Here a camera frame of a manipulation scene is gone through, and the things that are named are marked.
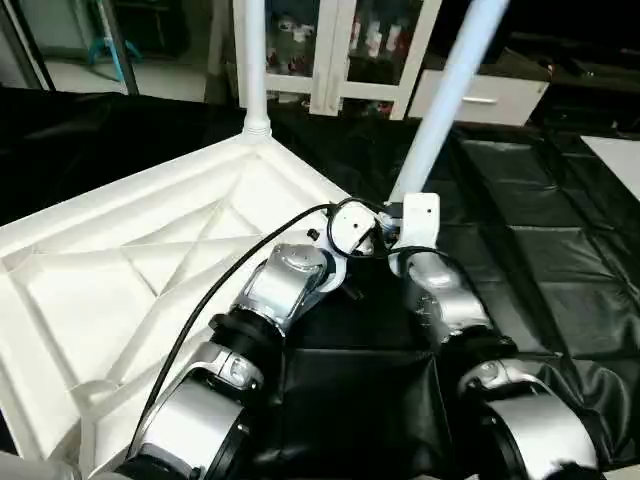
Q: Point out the white plastic table leg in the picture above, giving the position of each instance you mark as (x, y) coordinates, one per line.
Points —
(445, 100)
(252, 70)

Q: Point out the white plastic table top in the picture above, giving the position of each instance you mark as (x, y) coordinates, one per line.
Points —
(130, 280)

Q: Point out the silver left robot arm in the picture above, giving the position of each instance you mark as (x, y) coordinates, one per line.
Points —
(260, 320)

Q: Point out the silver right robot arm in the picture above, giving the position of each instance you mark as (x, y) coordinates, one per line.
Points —
(460, 320)

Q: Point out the black work mat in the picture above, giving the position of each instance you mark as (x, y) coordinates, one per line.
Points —
(540, 270)

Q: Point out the white drawer unit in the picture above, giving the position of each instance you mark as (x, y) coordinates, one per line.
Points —
(490, 98)

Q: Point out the white glass-door cabinet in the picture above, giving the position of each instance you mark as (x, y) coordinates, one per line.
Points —
(360, 50)

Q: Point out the white flat board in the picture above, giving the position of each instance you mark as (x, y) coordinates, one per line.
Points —
(615, 165)

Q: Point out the dark low sideboard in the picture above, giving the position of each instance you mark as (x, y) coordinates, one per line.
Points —
(580, 85)

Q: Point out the blue floor stand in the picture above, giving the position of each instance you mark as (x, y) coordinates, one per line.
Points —
(112, 50)

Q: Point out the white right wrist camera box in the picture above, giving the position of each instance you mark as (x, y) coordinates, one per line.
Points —
(415, 220)

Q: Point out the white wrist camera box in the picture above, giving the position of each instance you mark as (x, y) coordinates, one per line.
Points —
(415, 220)
(350, 230)

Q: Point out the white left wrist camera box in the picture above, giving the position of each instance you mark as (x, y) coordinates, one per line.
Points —
(350, 230)

